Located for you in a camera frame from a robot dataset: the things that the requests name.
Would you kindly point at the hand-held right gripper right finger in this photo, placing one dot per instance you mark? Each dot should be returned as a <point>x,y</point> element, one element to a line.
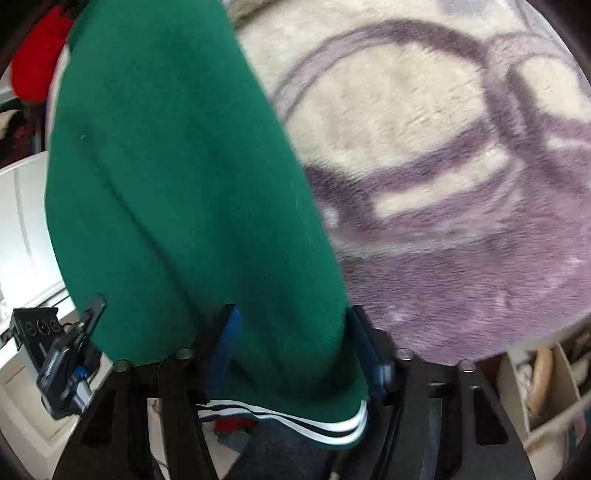
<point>369,360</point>

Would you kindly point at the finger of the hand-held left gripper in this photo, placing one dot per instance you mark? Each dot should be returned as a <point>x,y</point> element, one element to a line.
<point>95,310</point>

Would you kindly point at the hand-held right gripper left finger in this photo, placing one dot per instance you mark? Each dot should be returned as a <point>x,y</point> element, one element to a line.
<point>226,346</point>

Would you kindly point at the green varsity jacket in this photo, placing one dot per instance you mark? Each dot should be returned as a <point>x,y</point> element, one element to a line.
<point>184,184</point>

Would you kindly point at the small red cloth item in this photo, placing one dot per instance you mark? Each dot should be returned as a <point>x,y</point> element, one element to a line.
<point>233,424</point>

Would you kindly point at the white sliding-door wardrobe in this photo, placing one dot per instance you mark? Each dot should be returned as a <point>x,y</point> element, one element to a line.
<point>23,221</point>

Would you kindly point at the person's grey fleece pants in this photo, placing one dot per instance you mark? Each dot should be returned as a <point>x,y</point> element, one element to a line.
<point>277,457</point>

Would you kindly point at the white storage box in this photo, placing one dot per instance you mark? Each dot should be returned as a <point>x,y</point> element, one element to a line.
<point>512,383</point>

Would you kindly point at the floral fleece blanket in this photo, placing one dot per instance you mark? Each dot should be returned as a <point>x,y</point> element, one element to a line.
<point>438,161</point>

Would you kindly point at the red quilt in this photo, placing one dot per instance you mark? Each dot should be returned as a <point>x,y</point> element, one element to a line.
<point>37,60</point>

